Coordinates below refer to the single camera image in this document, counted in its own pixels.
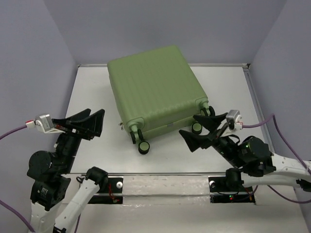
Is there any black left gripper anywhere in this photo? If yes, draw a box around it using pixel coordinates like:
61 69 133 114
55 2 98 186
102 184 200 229
54 106 107 170

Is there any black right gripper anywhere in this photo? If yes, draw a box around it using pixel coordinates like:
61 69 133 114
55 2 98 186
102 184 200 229
177 112 243 168

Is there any green hard-shell suitcase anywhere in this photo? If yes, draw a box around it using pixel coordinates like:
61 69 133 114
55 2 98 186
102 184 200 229
107 45 215 155

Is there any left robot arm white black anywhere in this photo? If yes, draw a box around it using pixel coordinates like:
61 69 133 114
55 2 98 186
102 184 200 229
26 109 108 233

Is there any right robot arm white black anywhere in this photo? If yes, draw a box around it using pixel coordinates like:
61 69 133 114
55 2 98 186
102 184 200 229
179 110 311 192

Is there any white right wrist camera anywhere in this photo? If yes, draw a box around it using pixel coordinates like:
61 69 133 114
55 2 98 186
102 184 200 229
220 110 243 137

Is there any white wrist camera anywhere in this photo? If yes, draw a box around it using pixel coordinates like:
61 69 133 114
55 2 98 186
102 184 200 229
25 114 63 134
220 110 243 137

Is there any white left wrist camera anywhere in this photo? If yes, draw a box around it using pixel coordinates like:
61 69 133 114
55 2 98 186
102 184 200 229
25 114 63 134

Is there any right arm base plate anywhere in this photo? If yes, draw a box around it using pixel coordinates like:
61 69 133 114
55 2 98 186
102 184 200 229
208 176 256 204

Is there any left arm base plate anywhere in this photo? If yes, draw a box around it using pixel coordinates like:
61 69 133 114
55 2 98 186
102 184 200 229
88 176 123 204

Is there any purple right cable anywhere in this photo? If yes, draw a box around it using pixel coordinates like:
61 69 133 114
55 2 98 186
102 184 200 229
242 114 311 203

